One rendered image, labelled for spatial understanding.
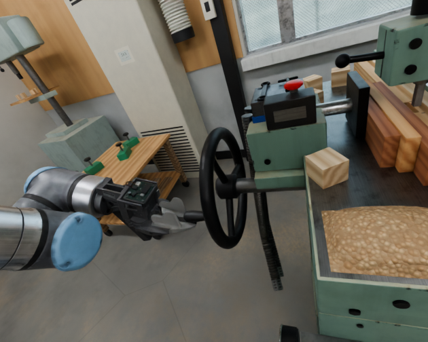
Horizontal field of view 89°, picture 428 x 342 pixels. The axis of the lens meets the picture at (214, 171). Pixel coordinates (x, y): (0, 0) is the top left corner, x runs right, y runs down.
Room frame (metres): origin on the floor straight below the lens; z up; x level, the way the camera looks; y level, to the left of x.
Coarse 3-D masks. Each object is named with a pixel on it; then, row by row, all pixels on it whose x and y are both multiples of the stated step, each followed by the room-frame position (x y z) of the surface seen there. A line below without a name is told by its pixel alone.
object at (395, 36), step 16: (416, 16) 0.29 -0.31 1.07; (384, 32) 0.30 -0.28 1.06; (400, 32) 0.26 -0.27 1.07; (416, 32) 0.25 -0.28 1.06; (384, 48) 0.29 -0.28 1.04; (400, 48) 0.26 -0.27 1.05; (416, 48) 0.25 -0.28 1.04; (384, 64) 0.29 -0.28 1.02; (400, 64) 0.26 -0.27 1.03; (416, 64) 0.25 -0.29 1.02; (384, 80) 0.28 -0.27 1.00; (400, 80) 0.26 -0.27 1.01; (416, 80) 0.25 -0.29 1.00
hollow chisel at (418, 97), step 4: (424, 84) 0.27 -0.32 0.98; (416, 88) 0.27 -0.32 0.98; (420, 88) 0.27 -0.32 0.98; (424, 88) 0.27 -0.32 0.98; (416, 92) 0.27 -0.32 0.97; (420, 92) 0.27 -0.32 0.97; (416, 96) 0.27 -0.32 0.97; (420, 96) 0.27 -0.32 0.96; (412, 100) 0.28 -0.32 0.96; (416, 100) 0.27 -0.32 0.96; (420, 100) 0.27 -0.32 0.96; (412, 104) 0.27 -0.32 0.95; (416, 104) 0.27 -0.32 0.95; (420, 104) 0.27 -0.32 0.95
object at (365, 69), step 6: (354, 66) 0.58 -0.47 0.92; (360, 66) 0.53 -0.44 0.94; (366, 66) 0.51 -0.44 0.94; (372, 66) 0.49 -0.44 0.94; (360, 72) 0.53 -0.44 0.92; (366, 72) 0.48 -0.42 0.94; (372, 72) 0.46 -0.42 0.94; (366, 78) 0.48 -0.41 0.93; (372, 78) 0.44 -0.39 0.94; (378, 78) 0.42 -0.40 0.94; (396, 90) 0.35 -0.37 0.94; (426, 114) 0.25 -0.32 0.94
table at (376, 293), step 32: (352, 160) 0.26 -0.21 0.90; (320, 192) 0.22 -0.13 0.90; (352, 192) 0.20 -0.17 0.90; (384, 192) 0.18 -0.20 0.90; (416, 192) 0.17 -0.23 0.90; (320, 224) 0.17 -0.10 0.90; (320, 256) 0.13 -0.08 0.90; (320, 288) 0.11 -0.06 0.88; (352, 288) 0.10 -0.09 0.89; (384, 288) 0.09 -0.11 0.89; (416, 288) 0.08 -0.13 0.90
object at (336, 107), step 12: (348, 84) 0.37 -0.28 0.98; (360, 84) 0.31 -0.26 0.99; (348, 96) 0.36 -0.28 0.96; (360, 96) 0.30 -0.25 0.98; (324, 108) 0.35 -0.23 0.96; (336, 108) 0.34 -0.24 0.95; (348, 108) 0.33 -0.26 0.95; (360, 108) 0.30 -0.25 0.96; (348, 120) 0.36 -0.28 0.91; (360, 120) 0.30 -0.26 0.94; (360, 132) 0.30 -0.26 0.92
